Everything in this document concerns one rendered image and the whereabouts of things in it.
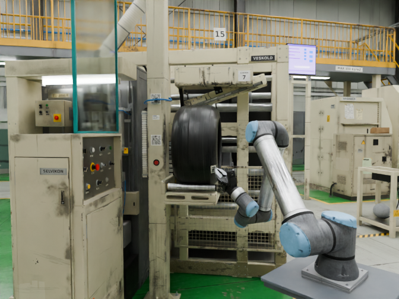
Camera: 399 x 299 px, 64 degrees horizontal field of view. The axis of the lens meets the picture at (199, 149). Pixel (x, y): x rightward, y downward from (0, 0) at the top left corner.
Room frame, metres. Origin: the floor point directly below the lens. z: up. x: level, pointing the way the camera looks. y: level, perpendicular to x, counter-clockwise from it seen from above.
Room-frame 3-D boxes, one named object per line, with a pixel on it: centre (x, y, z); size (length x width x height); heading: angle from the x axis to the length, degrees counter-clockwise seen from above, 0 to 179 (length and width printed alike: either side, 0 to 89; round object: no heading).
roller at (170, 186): (2.19, 0.06, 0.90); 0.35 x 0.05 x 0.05; 82
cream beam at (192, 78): (2.60, -0.12, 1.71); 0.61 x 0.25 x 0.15; 82
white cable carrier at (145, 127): (2.32, 0.39, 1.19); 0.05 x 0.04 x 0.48; 172
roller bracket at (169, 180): (2.35, 0.22, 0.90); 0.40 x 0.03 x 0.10; 172
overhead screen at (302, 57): (5.95, -1.86, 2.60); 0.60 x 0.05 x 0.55; 104
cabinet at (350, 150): (6.24, -3.17, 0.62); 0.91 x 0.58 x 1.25; 104
